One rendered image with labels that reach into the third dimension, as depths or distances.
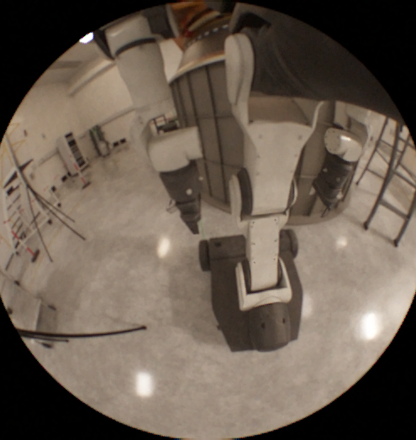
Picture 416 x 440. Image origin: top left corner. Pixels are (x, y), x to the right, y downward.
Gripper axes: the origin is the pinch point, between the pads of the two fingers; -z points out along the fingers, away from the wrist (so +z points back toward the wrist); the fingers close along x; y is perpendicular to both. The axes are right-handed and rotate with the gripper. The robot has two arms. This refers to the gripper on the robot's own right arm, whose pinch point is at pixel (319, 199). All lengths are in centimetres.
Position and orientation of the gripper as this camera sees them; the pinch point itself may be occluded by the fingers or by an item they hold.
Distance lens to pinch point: 57.3
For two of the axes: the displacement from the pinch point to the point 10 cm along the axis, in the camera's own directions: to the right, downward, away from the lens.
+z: -1.5, -5.4, -8.3
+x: -0.4, -8.3, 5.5
